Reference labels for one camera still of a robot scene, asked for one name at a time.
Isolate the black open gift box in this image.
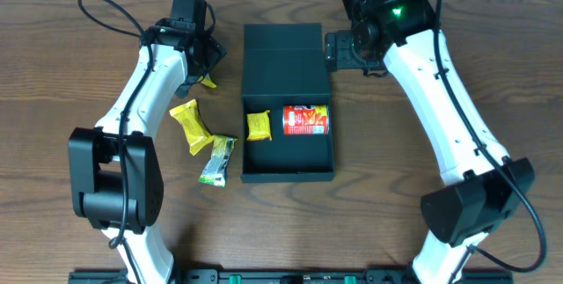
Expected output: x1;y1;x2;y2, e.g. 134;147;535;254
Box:
241;24;335;183

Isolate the green silver snack packet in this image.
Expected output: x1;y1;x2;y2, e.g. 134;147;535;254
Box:
198;135;238;187

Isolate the yellow Lemond biscuit packet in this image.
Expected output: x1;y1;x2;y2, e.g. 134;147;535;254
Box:
246;110;272;142

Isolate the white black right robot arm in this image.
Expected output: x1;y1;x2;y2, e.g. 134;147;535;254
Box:
325;0;535;283

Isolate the red Pringles can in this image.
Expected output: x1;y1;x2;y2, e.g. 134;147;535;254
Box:
282;105;330;135

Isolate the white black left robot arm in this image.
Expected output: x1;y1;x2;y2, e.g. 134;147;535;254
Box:
68;0;226;283

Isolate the large yellow snack packet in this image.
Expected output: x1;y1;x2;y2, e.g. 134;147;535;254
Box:
169;99;214;156

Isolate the small yellow snack packet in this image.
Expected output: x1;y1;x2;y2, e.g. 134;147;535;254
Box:
200;74;217;89

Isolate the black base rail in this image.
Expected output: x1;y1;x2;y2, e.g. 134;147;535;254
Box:
68;268;514;284

